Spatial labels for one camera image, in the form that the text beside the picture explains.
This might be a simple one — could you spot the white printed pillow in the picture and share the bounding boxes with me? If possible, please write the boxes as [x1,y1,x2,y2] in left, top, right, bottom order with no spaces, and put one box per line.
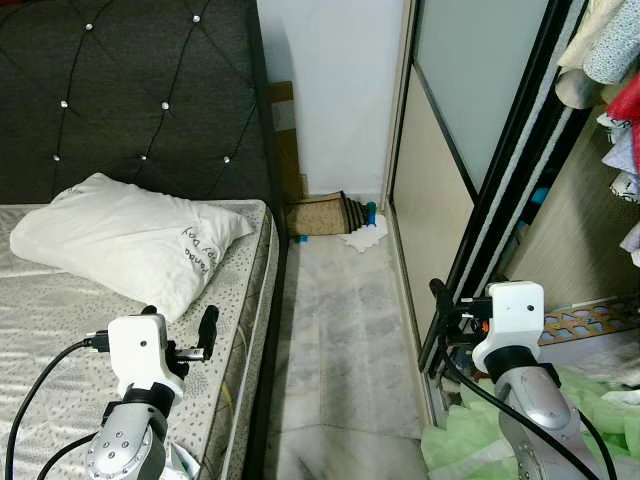
[10,172,257,323]

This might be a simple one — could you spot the frosted glass wardrobe door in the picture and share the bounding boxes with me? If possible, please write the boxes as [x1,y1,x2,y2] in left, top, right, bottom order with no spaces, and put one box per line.
[385,0,591,426]

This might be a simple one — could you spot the white crumpled cloth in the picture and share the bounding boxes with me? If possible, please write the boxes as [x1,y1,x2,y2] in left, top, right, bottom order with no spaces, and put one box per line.
[338,222,389,252]

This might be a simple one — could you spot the tan wooden lattice panel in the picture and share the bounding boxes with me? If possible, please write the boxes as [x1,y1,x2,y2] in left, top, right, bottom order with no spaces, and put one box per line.
[540,295,640,348]

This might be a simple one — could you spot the brown woven mat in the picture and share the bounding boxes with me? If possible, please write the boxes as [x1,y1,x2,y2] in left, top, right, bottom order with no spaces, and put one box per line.
[287,190,377,241]

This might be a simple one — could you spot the green plastic bag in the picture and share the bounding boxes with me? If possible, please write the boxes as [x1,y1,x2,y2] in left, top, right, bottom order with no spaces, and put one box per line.
[420,362,640,480]

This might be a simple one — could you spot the white lavender garment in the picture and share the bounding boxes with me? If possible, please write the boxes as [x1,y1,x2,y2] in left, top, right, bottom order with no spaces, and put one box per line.
[600,115,640,266]

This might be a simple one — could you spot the brown cardboard sheet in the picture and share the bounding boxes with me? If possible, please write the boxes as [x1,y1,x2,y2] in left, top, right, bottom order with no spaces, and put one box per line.
[268,80,307,206]

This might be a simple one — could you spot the dark tufted headboard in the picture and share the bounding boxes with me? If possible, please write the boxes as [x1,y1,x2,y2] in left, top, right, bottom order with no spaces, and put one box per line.
[0,0,273,208]

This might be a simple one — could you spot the red garment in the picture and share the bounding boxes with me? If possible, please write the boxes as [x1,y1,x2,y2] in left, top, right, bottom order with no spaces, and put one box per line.
[603,72,640,151]

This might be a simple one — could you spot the grey rolled fabric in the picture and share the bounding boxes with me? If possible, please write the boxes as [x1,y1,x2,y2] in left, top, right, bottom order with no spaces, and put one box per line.
[555,68,603,109]

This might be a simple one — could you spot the blue grey patterned garment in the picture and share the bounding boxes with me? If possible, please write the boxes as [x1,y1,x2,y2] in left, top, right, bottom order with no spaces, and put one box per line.
[582,0,640,86]

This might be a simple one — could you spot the cream garment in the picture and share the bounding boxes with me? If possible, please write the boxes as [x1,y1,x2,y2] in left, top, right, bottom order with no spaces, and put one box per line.
[556,0,626,71]

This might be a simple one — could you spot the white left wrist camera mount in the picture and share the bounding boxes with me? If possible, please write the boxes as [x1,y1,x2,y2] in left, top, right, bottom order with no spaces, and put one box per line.
[105,312,187,403]

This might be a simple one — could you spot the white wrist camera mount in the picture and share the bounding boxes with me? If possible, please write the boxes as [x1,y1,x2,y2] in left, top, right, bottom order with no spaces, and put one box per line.
[105,312,187,403]
[470,282,547,373]

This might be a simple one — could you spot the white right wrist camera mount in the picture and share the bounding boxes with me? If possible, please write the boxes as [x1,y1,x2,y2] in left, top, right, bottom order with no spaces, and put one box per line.
[470,282,547,373]

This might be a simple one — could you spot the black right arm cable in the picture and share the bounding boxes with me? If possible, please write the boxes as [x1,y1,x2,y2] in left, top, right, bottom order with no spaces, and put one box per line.
[433,305,621,480]

